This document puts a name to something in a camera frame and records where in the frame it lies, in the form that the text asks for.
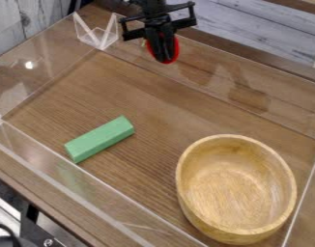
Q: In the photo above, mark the green rectangular block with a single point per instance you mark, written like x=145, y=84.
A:
x=99, y=139

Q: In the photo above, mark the wooden bowl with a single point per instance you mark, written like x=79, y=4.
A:
x=236, y=188

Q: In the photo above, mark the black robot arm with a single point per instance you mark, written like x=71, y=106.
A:
x=138, y=24

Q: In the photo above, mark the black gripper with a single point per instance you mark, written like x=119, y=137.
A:
x=155, y=15

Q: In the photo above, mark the black metal table frame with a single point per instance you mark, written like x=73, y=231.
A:
x=36, y=234

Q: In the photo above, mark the clear acrylic tray wall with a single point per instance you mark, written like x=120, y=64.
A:
x=123, y=185

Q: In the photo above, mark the clear acrylic corner bracket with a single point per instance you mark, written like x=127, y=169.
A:
x=96, y=37

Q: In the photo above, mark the red toy strawberry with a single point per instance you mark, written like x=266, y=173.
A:
x=173, y=59

